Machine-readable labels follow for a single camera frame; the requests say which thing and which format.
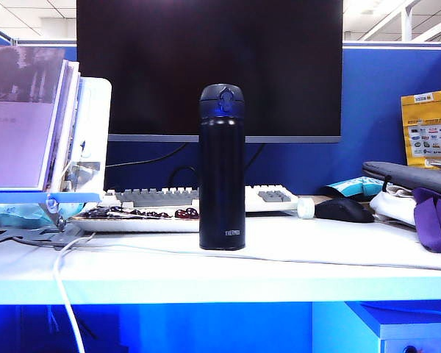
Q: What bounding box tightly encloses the white oblong tray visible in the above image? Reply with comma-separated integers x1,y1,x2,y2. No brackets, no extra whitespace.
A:
69,211,201,233

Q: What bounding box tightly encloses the black computer monitor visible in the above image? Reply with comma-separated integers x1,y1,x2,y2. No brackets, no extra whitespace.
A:
76,0,344,144

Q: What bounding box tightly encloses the thin grey cable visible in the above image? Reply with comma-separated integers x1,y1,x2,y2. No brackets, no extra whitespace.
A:
73,242,441,272

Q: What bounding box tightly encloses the grey metal stand base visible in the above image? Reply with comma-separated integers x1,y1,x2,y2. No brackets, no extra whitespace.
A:
0,215,96,248

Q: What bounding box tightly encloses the white cloth bag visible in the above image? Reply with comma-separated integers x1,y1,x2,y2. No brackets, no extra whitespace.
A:
369,185,419,226

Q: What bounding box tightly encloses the purple cover book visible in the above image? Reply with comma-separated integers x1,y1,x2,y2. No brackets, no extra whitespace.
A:
0,44,81,192

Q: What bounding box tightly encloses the black thermos flask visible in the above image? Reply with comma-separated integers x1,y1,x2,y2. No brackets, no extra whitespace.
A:
198,84,247,252

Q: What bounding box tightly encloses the white grey mechanical keyboard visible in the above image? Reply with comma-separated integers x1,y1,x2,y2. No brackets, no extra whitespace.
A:
102,184,299,213

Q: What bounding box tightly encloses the black computer mouse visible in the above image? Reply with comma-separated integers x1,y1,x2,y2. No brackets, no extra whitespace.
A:
314,197,376,224

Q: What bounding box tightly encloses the long black monitor cable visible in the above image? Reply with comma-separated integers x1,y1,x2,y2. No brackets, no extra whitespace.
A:
105,142,188,169

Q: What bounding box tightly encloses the dark red bead bracelet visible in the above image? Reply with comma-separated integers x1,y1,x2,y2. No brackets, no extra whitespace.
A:
82,206,199,221

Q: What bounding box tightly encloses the white metal frame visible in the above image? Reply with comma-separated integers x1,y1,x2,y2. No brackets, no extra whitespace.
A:
362,0,441,42

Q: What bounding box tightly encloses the blue office partition panel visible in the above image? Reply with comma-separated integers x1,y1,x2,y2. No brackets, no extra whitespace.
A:
16,39,441,196

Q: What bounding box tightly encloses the teal plastic pack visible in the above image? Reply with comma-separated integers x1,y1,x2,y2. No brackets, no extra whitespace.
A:
0,203,82,229

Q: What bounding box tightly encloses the looped black monitor cable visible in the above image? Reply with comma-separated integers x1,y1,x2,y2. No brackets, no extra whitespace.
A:
168,164,201,192

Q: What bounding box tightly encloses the white drawer cabinet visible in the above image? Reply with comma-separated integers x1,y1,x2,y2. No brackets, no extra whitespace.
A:
312,301,441,353

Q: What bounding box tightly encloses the yellow paper bag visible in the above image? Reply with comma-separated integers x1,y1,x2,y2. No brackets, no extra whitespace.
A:
400,88,441,169

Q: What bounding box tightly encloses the white cable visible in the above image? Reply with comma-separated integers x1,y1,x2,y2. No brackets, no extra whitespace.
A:
53,232,96,353

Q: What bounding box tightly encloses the grey laptop sleeve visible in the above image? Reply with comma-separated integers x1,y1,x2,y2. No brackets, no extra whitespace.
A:
362,160,441,199

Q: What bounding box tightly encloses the teal snack packet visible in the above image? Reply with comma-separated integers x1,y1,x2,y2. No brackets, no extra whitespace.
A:
320,175,386,198

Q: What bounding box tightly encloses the white tape roll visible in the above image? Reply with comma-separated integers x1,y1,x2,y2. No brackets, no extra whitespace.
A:
297,196,315,221

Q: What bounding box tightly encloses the purple fabric strap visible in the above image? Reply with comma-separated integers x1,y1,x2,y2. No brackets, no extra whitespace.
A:
413,187,441,253

